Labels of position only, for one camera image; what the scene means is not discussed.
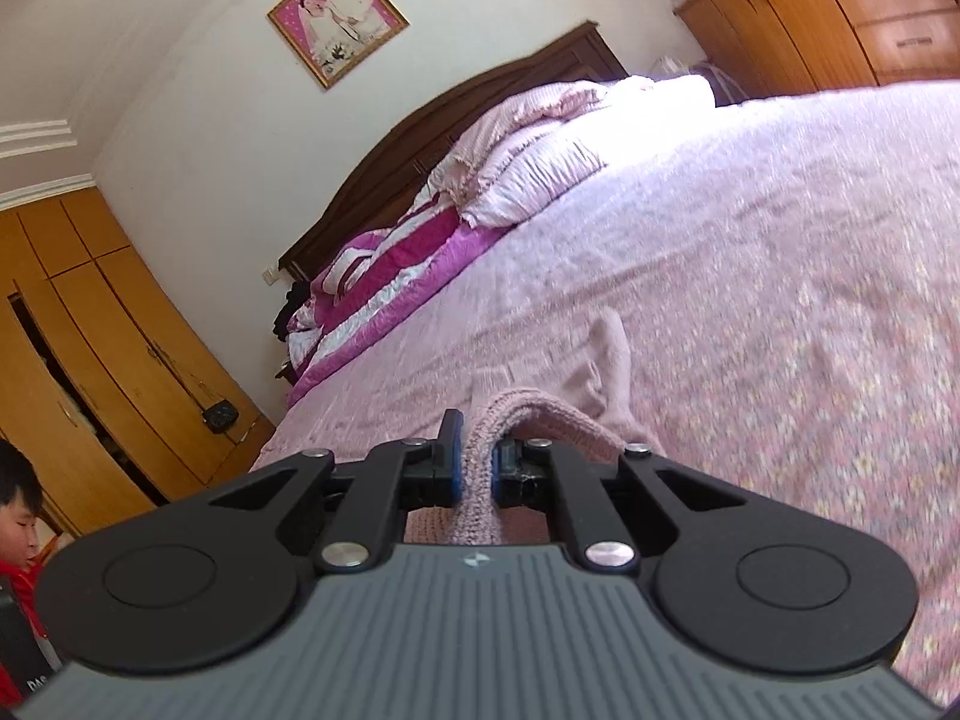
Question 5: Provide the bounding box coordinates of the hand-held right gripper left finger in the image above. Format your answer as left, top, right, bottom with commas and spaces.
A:
169, 409, 465, 575

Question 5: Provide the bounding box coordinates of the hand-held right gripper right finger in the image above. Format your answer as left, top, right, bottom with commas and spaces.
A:
491, 436, 782, 575

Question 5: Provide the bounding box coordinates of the pink knit cardigan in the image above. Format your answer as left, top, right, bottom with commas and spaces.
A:
405, 310, 670, 548

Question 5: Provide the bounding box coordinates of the dark clothes pile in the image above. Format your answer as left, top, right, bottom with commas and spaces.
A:
271, 280, 317, 344

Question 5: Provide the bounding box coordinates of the magenta and white blanket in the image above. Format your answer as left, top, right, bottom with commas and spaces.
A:
285, 195, 520, 407

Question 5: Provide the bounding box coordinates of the wooden wardrobe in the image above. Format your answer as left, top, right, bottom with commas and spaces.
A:
0, 187, 276, 541

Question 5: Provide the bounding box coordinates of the dark wooden headboard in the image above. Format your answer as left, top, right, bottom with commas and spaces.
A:
277, 21, 629, 284

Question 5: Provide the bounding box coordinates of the pink ruffled duvet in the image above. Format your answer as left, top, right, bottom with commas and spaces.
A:
426, 79, 625, 205

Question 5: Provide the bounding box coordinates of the wooden dresser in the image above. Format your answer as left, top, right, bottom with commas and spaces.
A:
673, 0, 960, 104

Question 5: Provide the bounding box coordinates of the framed wall photo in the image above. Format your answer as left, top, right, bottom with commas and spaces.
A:
267, 0, 412, 92

